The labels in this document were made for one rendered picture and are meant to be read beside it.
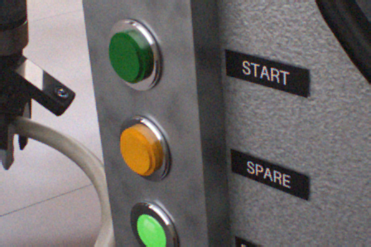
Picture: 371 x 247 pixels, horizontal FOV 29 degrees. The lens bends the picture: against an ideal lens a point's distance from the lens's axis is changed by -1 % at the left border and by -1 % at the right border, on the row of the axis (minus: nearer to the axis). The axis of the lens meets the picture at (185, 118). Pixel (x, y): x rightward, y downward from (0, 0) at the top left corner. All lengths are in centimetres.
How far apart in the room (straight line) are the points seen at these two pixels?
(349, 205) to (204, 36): 10
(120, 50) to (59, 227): 253
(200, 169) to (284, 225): 5
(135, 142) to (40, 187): 280
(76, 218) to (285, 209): 257
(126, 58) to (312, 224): 12
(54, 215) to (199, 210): 259
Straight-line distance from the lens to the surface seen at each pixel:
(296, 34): 31
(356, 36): 27
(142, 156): 37
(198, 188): 36
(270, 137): 34
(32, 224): 292
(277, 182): 35
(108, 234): 98
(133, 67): 35
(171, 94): 35
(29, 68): 114
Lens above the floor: 152
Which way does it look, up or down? 25 degrees down
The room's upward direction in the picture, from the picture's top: 5 degrees counter-clockwise
